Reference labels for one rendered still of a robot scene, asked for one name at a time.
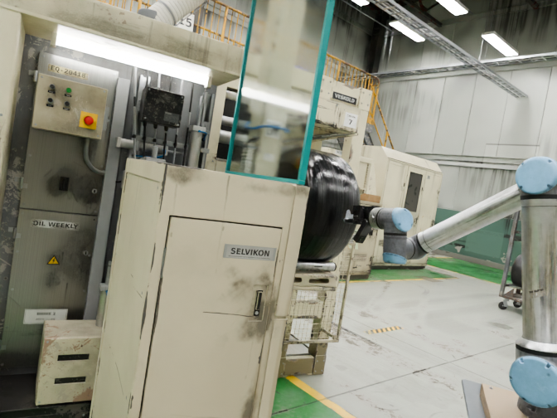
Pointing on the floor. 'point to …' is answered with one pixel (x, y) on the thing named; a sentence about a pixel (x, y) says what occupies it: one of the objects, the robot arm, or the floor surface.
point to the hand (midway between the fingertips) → (345, 221)
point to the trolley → (512, 272)
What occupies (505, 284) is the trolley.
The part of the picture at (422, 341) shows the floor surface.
